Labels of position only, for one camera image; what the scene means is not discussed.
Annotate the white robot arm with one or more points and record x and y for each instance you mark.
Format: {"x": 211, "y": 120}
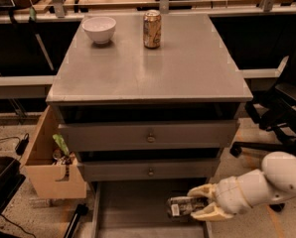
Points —
{"x": 273, "y": 183}

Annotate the black power adapter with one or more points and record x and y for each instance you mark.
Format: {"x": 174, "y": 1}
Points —
{"x": 22, "y": 145}

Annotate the black office chair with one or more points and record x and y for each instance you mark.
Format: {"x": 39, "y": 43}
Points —
{"x": 280, "y": 117}

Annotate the white ceramic bowl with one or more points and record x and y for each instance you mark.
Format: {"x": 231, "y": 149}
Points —
{"x": 99, "y": 29}

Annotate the dark rxbar chocolate wrapper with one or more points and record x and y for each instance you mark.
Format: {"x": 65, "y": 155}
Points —
{"x": 180, "y": 206}

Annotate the green snack packet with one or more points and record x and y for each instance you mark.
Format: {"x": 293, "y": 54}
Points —
{"x": 61, "y": 143}

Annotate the grey drawer cabinet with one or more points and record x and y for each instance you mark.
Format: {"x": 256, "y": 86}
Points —
{"x": 190, "y": 77}

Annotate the light wooden crate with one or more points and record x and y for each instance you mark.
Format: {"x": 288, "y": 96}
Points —
{"x": 48, "y": 179}

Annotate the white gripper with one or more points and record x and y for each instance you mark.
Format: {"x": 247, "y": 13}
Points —
{"x": 227, "y": 194}

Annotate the black bin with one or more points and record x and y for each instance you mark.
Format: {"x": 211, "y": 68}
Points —
{"x": 10, "y": 180}

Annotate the gold soda can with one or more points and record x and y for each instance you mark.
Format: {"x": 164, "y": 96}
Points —
{"x": 152, "y": 29}

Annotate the black metal stand leg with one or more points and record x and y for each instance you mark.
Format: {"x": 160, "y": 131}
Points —
{"x": 81, "y": 210}

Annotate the grey middle drawer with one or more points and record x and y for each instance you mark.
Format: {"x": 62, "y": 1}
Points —
{"x": 149, "y": 169}

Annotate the grey open bottom drawer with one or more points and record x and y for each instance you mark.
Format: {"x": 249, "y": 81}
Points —
{"x": 138, "y": 209}

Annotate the grey top drawer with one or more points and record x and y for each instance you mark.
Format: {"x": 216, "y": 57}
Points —
{"x": 148, "y": 136}

